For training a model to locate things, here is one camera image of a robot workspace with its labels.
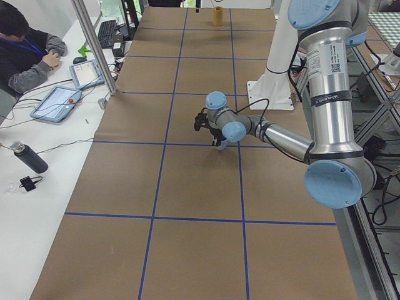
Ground blue teach pendant far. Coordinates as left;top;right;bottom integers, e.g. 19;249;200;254
69;59;104;89

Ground blue teach pendant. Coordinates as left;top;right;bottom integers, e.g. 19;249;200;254
69;59;104;89
30;86;82;123

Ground black water bottle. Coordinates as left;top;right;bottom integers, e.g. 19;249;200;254
10;141;49;174

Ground blue teach pendant near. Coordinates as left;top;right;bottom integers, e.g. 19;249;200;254
30;86;82;123

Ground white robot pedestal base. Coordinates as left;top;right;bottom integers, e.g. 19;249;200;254
247;1;298;111

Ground seated person dark vest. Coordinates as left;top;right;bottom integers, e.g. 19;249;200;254
1;1;66;98

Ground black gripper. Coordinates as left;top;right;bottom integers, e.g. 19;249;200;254
209;127;224;147

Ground black braided cable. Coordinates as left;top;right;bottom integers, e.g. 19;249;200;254
232;98;271;126

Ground black keyboard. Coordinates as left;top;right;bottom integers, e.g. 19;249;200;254
97;20;117;49

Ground brown bamboo cup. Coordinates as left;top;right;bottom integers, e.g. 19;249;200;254
212;6;223;27

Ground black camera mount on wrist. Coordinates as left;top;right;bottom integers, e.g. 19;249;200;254
194;107;209;132

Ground light blue plastic cup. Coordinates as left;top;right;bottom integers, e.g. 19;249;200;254
216;139;228;151

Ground small black box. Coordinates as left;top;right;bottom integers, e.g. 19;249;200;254
112;42;125;58

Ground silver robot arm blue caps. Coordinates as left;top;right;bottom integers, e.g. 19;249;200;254
194;1;376;209

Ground black computer mouse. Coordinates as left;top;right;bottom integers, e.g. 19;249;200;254
72;57;87;64

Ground aluminium frame post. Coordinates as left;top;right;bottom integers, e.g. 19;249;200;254
71;0;117;96

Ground green object on desk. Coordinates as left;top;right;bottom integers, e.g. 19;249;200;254
78;46;91;58

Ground small black device with cable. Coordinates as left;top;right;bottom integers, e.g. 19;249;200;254
19;176;44;192

